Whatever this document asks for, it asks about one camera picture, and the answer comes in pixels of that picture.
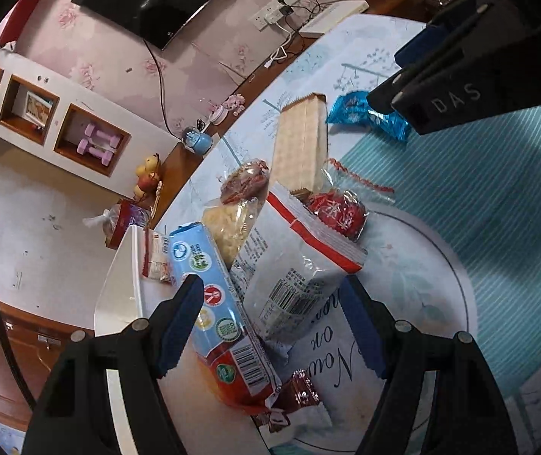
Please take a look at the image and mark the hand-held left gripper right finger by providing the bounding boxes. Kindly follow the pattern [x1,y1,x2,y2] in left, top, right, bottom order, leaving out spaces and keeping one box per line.
[341,275,520,455]

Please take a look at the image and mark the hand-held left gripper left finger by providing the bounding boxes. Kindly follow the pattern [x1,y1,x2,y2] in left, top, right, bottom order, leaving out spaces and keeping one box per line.
[22,275,205,455]

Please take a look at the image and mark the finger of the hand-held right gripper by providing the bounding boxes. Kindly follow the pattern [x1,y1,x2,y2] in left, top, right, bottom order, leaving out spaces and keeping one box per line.
[394,0,501,70]
[366,56,457,117]

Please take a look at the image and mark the blue candy bag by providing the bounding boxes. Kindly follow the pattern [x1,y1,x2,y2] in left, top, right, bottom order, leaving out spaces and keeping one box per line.
[326,91,412,144]

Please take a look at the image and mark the blue biscuit pack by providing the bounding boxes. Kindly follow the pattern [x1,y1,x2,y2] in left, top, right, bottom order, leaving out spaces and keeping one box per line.
[169,221,283,413]

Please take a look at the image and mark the white plastic storage box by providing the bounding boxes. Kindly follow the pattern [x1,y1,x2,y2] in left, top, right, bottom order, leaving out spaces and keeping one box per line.
[94,224,274,455]

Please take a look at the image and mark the white packet with red edge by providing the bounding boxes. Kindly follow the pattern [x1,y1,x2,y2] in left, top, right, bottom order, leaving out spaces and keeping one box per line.
[230,184,368,347]

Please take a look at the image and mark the yellow puff snack bag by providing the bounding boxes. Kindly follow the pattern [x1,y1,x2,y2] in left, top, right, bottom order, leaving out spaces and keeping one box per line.
[202,198,264,271]

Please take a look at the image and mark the clear bag of red-wrapped snacks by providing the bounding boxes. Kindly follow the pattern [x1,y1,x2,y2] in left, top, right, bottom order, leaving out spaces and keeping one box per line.
[220,160,271,206]

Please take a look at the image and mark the cracker packet with red edge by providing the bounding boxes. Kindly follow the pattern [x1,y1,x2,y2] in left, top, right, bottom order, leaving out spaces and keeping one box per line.
[142,229,173,286]

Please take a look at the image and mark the dark red chocolate packet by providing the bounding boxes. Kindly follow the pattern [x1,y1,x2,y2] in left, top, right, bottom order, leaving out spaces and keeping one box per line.
[270,369,324,413]

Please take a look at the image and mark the leaf print tablecloth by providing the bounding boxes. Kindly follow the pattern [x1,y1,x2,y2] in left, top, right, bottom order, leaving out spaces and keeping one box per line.
[154,12,541,455]

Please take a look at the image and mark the white set-top box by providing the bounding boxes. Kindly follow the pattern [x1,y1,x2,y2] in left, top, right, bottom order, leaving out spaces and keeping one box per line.
[298,0,370,39]

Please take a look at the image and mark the long wafer biscuit pack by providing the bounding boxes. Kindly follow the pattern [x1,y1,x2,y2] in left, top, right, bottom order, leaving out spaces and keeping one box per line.
[269,92,329,196]

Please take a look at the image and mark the brown white chocolate packet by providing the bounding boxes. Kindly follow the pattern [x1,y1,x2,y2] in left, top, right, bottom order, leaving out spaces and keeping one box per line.
[252,402,334,433]

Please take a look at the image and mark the red round snack packet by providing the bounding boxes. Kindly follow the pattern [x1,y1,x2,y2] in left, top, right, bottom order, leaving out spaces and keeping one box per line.
[306,157,395,242]

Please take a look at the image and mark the red snack box in bag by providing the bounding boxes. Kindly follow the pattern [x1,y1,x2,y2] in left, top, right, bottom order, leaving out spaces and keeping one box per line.
[83,200,152,249]

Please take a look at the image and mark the bowl of fruit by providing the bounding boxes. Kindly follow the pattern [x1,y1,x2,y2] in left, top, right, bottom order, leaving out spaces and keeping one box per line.
[133,153,163,200]

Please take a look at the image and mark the wooden television cabinet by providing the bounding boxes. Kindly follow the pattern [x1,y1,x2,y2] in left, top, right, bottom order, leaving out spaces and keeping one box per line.
[118,0,446,233]

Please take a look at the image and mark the blue snow globe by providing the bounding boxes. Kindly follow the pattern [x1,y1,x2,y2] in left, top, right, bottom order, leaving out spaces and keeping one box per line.
[181,126,213,155]

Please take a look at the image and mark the pink dumbbell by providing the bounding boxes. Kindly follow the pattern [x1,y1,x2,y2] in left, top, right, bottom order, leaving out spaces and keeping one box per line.
[83,124,120,149]
[77,140,115,165]

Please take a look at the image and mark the white charging cable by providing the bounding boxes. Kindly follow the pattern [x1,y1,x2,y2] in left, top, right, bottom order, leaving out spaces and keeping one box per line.
[265,33,300,68]

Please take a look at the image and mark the black power cables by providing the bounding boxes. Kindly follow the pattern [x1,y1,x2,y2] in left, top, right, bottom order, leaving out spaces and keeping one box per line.
[280,0,334,25]

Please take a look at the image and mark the pale long-handled stick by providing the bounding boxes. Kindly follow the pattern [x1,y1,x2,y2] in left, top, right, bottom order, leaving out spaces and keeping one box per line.
[150,181,164,219]

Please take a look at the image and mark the wall outlet strip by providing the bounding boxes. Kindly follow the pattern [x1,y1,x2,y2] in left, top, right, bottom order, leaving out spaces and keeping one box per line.
[250,0,300,30]

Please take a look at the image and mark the children's wall chart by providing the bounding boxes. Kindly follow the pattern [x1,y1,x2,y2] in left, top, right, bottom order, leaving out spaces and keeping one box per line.
[0,403,31,455]

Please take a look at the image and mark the black television cable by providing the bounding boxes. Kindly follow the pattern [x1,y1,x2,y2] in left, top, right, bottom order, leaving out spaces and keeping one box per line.
[142,38,182,141]

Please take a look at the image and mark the photo frame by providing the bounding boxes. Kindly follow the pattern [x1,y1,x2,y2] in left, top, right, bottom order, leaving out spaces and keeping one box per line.
[24,91,56,129]

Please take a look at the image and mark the white wall shelf column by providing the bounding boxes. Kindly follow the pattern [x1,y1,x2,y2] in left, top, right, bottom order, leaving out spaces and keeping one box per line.
[0,42,177,187]

